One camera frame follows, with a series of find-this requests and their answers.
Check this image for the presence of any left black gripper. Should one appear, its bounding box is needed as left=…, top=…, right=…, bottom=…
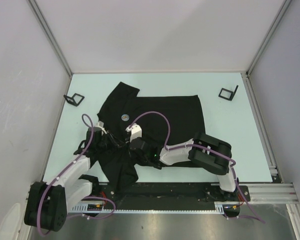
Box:
left=96, top=130, right=125, bottom=155

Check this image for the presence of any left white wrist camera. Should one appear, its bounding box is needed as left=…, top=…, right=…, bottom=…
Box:
left=95, top=121, right=107, bottom=134

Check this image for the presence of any round badge on shirt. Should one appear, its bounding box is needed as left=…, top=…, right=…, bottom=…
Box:
left=121, top=114, right=129, bottom=121

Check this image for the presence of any white cable duct rail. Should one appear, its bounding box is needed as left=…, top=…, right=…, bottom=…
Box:
left=69, top=202, right=240, bottom=215

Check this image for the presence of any black t-shirt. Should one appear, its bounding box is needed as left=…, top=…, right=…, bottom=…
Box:
left=97, top=82, right=205, bottom=191

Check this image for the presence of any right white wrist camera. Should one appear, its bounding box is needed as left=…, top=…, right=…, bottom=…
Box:
left=126, top=123, right=142, bottom=142

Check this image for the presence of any aluminium frame rail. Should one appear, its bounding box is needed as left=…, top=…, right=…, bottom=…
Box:
left=27, top=182, right=297, bottom=202

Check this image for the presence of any right black wire stand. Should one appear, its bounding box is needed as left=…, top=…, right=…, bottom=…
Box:
left=218, top=85, right=239, bottom=102

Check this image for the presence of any black wire stand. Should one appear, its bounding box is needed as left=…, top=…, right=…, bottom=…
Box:
left=218, top=85, right=239, bottom=102
left=63, top=93, right=85, bottom=107

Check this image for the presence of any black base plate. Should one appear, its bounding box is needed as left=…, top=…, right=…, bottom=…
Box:
left=98, top=182, right=250, bottom=217

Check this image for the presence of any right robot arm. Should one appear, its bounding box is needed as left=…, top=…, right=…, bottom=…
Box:
left=129, top=132, right=239, bottom=201

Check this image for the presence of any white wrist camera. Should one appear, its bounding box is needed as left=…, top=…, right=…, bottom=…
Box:
left=95, top=121, right=107, bottom=134
left=126, top=123, right=142, bottom=142

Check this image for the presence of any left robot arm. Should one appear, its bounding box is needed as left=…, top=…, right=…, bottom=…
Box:
left=24, top=126, right=126, bottom=233

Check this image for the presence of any left black wire stand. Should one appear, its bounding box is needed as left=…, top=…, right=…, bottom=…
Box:
left=63, top=93, right=85, bottom=107

